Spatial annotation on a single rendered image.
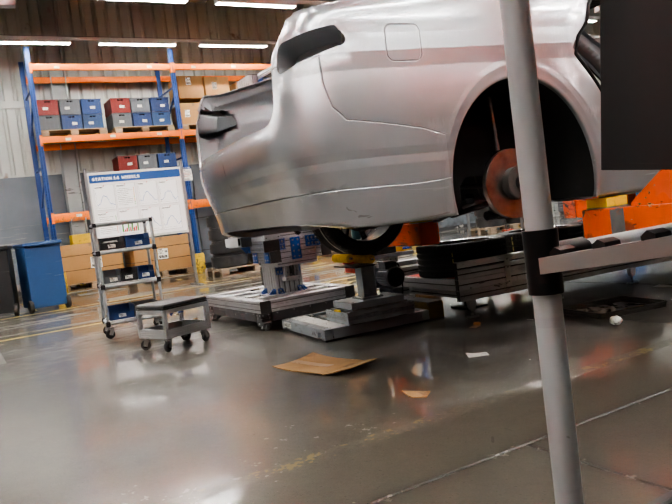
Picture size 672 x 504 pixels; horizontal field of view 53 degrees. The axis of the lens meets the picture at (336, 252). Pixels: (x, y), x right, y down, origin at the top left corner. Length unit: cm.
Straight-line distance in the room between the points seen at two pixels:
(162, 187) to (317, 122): 824
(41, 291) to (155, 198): 215
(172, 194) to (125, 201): 73
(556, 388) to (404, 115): 219
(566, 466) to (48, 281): 972
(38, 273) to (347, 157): 791
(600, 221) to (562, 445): 278
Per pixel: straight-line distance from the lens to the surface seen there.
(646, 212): 329
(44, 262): 1024
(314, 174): 272
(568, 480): 75
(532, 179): 69
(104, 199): 1062
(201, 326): 513
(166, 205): 1083
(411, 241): 490
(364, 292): 460
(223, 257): 1204
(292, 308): 532
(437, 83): 293
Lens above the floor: 80
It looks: 3 degrees down
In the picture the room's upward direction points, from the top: 7 degrees counter-clockwise
